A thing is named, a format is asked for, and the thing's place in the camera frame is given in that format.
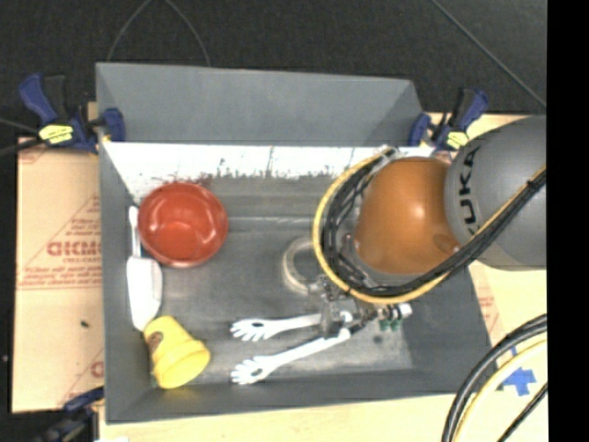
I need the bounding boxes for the white hand-shaped salad tongs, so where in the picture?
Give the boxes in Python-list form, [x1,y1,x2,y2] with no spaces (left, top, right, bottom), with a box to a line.
[229,311,356,386]

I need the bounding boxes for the yellow plastic cup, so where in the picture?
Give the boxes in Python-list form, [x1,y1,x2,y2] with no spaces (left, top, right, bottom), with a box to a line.
[143,315,212,390]

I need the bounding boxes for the red bowl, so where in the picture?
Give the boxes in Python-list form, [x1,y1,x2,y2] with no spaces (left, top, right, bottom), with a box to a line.
[136,181,230,269]

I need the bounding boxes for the white plastic scoop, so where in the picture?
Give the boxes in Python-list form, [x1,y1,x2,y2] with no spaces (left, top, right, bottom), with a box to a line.
[126,205,164,332]

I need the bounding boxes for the grey metal bin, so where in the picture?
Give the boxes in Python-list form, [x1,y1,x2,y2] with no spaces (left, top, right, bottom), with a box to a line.
[95,62,496,423]

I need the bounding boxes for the black cylinder on white bracket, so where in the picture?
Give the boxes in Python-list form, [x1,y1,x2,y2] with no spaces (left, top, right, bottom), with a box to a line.
[373,302,414,325]

